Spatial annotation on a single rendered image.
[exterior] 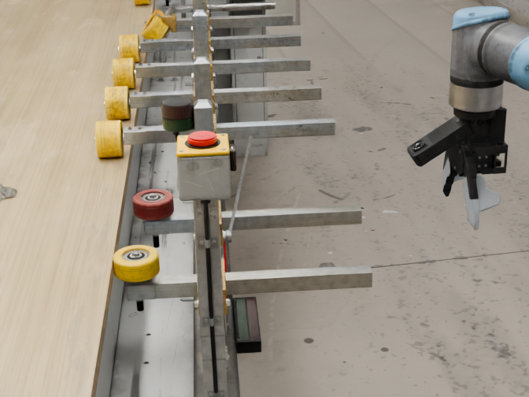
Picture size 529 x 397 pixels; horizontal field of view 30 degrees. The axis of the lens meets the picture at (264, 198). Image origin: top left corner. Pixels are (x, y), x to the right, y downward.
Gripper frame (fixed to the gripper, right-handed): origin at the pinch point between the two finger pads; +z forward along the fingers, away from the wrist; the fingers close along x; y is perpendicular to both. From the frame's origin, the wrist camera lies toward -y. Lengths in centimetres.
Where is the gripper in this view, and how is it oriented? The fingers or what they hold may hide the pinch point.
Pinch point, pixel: (456, 213)
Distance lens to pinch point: 180.2
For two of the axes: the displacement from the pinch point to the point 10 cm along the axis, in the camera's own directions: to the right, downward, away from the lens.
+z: 0.3, 9.1, 4.0
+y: 9.8, -0.9, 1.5
